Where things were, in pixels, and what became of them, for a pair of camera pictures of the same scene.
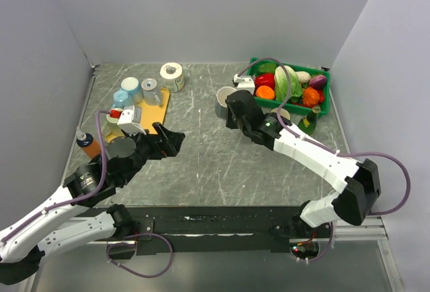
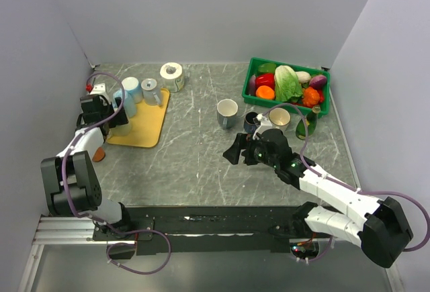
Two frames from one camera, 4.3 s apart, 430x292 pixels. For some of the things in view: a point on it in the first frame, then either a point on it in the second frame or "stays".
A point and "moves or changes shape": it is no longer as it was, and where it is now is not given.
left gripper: (170, 145) to (119, 119)
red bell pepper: (267, 79) stays
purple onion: (318, 81) stays
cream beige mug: (283, 113) stays
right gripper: (230, 122) to (233, 153)
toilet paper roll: (172, 76) stays
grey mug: (220, 103) moves or changes shape
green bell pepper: (267, 67) stays
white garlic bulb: (304, 76) stays
